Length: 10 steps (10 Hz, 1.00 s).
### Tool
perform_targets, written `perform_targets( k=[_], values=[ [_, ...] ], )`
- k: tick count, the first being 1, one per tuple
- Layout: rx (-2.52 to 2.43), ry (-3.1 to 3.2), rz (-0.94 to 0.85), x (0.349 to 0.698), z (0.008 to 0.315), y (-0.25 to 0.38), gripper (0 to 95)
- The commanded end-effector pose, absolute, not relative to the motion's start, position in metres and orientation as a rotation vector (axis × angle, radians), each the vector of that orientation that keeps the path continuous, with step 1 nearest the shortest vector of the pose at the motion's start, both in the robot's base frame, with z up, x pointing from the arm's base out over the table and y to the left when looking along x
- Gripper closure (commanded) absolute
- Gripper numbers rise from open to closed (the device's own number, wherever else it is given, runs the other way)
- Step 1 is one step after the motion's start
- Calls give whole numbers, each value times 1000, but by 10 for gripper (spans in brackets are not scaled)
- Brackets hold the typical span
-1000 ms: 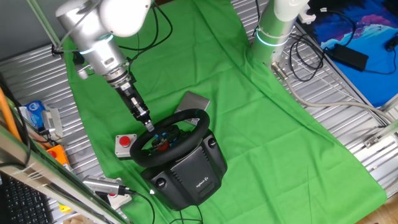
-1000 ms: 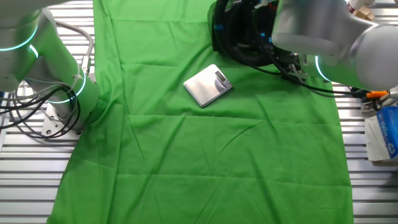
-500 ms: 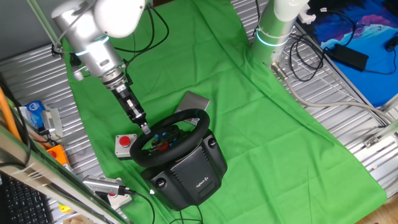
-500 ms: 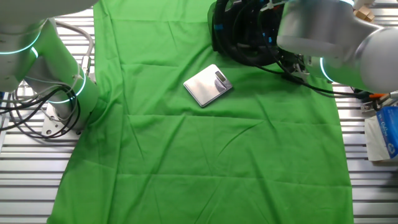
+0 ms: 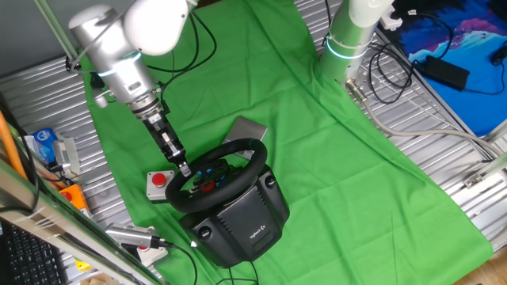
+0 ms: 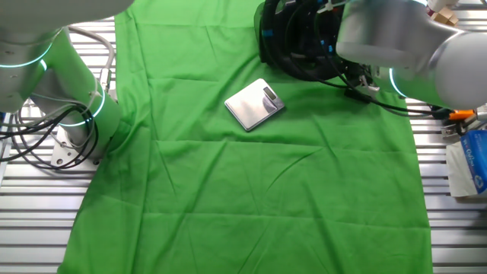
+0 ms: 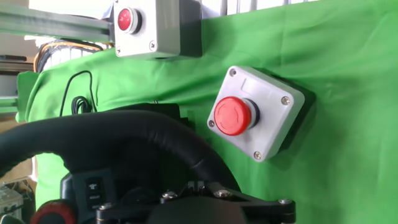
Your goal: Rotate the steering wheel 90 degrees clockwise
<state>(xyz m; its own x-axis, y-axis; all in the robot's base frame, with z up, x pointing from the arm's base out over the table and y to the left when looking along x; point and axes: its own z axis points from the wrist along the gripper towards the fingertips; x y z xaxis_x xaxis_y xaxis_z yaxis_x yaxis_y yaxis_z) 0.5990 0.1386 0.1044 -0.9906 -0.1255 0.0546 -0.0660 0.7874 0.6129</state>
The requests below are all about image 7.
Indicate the aluminium frame bar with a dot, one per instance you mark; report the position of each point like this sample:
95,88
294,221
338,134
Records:
46,23

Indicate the white box red mushroom button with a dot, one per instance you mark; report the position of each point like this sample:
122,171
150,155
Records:
273,112

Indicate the green cloth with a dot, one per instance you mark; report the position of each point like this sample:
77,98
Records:
342,124

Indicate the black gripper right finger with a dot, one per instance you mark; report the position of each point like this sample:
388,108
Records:
267,211

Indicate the black steering wheel base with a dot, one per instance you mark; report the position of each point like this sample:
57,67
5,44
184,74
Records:
149,109

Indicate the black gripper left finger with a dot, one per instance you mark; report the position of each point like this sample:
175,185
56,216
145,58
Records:
124,214

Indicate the black leather steering wheel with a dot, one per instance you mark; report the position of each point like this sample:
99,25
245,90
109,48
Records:
124,130

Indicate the grey box small red button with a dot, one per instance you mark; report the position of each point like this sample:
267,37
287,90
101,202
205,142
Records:
161,31

